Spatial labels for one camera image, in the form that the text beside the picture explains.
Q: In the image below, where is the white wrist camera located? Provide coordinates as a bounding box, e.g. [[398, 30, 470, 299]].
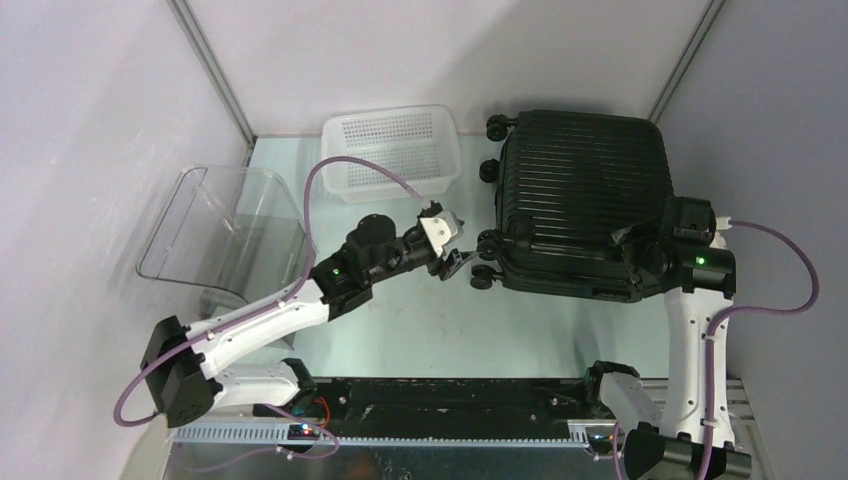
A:
[[715, 216, 732, 231], [418, 201, 464, 257]]

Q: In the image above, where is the aluminium frame rail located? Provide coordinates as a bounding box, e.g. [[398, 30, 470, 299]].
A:
[[172, 377, 757, 452]]

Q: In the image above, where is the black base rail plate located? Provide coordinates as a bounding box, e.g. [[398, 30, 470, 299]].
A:
[[293, 377, 613, 441]]

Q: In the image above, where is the clear acrylic bin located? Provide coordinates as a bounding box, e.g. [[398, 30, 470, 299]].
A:
[[135, 166, 307, 319]]

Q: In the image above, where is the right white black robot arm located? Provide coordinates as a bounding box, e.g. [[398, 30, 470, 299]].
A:
[[581, 197, 754, 479]]

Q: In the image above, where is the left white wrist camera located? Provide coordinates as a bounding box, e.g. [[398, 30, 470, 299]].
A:
[[418, 201, 464, 257]]

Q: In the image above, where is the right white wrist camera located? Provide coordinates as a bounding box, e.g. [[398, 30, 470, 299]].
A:
[[715, 216, 732, 231]]

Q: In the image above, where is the white perforated plastic basket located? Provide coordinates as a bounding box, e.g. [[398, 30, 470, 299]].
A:
[[321, 105, 462, 204]]

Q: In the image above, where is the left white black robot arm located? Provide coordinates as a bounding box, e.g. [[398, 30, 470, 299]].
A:
[[141, 209, 473, 429]]

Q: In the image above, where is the black ribbed hard-shell suitcase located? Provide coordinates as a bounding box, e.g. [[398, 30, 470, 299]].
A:
[[470, 109, 673, 303]]

